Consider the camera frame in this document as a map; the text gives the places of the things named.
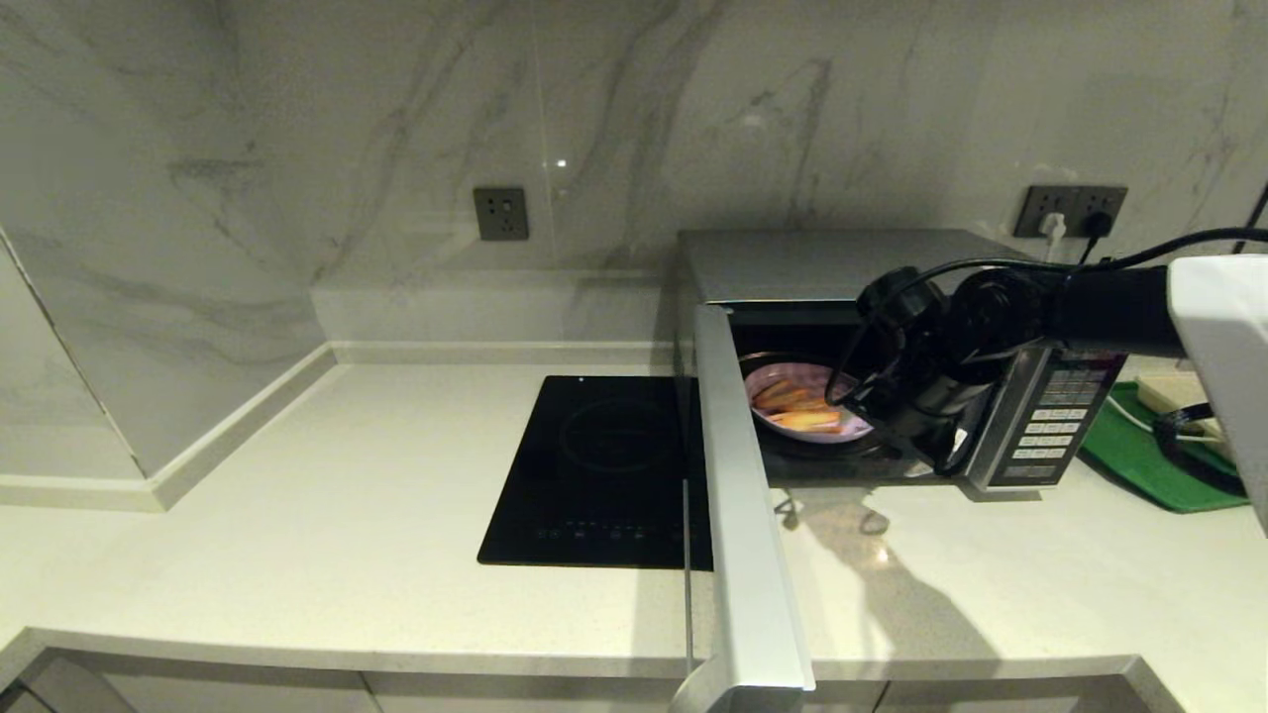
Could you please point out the beige lidded box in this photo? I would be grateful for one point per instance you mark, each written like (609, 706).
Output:
(1174, 391)

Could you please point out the grey cabinet door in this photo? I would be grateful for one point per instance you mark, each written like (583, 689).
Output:
(991, 698)

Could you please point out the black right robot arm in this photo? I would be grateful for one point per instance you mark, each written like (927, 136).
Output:
(1109, 307)

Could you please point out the white power plug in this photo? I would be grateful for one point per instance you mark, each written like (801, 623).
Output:
(1053, 228)

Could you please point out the microwave door with dark glass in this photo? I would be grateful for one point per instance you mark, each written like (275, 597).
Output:
(743, 555)

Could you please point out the grey single wall socket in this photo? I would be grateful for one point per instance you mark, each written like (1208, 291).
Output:
(500, 214)

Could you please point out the grey corner cabinet panel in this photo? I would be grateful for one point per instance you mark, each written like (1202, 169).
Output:
(69, 693)

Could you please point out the grey double wall socket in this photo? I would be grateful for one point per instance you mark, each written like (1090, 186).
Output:
(1032, 201)

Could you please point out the purple plastic plate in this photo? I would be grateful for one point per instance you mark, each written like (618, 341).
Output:
(783, 376)

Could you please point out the green plastic tray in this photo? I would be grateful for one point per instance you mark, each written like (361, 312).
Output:
(1129, 456)

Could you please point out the black induction cooktop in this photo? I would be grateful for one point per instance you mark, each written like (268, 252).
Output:
(594, 475)

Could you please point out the silver Panasonic microwave oven body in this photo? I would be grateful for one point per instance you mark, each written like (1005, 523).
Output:
(792, 262)

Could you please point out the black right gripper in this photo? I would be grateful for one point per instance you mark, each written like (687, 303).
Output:
(921, 416)

